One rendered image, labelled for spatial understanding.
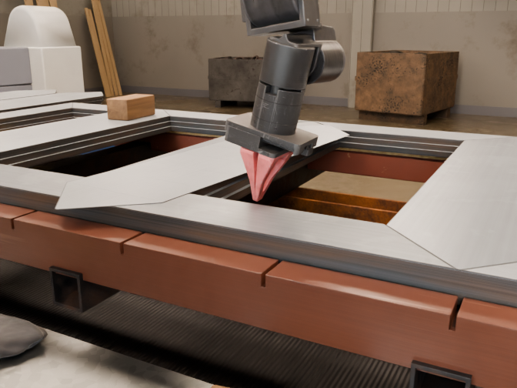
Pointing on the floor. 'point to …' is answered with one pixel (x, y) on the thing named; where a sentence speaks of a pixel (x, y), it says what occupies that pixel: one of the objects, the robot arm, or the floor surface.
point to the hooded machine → (47, 47)
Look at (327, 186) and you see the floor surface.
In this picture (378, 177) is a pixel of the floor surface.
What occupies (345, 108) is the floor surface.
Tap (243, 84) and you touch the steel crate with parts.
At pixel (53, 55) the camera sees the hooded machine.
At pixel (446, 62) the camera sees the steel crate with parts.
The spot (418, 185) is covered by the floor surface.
